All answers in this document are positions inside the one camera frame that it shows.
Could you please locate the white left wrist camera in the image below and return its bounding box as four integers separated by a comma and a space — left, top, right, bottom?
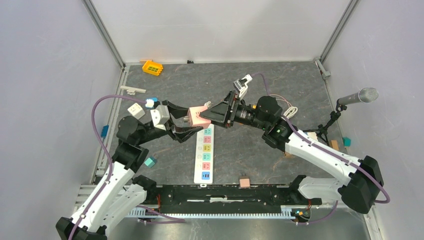
150, 105, 170, 131

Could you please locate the pink cube socket adapter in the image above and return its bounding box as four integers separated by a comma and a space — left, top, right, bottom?
187, 105, 211, 129

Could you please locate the white multicolour power strip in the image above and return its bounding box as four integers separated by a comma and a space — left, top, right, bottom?
193, 124, 215, 185

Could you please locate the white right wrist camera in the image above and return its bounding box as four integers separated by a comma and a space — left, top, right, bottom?
233, 74, 253, 100

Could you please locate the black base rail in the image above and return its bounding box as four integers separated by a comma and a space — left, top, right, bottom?
141, 175, 323, 214

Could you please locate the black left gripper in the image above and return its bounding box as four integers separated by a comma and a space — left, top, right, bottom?
136, 99, 203, 145

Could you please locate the wooden letter cube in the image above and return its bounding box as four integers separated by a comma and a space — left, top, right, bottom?
329, 140, 340, 151

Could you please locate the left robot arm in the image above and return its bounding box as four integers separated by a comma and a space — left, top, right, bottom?
55, 100, 204, 240

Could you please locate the white coiled cable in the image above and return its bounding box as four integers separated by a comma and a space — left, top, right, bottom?
271, 105, 299, 121

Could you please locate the white flat bracket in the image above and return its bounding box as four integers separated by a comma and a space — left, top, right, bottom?
120, 85, 146, 96

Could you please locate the teal cube right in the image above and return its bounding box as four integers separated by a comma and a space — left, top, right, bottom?
342, 137, 352, 147

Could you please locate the small pink plug adapter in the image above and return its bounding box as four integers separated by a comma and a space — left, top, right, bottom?
239, 176, 251, 189

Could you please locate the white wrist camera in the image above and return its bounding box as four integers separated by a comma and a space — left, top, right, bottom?
233, 74, 253, 100
150, 105, 170, 131

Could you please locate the colourful toy block stack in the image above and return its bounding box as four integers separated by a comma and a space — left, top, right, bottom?
305, 131, 319, 143

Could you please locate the grey microphone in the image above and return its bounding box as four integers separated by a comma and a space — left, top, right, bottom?
336, 87, 379, 106

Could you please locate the teal plug adapter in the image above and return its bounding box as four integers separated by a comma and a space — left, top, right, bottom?
144, 157, 157, 168

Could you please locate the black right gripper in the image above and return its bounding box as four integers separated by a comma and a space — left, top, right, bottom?
199, 90, 269, 131

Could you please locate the yellow toy brick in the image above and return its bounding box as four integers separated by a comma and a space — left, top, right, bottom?
142, 60, 164, 76

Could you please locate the white cube adapter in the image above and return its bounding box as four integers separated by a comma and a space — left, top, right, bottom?
127, 103, 146, 120

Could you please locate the blue wall clip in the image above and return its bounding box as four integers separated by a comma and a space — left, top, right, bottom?
100, 125, 109, 139

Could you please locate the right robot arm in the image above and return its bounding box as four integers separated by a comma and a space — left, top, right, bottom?
199, 90, 391, 214

